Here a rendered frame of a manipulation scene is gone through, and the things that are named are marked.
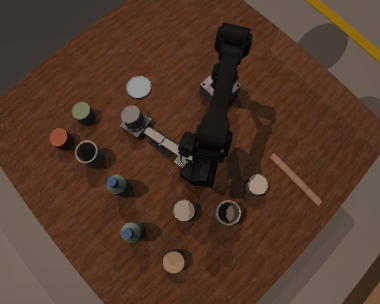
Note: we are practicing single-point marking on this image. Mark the orange cylinder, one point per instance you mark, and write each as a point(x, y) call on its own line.
point(61, 139)

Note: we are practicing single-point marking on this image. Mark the white round dish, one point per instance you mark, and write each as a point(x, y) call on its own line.
point(139, 87)

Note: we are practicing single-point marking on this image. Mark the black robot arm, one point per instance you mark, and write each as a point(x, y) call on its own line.
point(232, 44)

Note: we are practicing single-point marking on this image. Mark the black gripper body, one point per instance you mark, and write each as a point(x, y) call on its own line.
point(187, 169)

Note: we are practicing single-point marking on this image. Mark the brown cylinder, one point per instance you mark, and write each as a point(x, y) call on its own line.
point(173, 261)

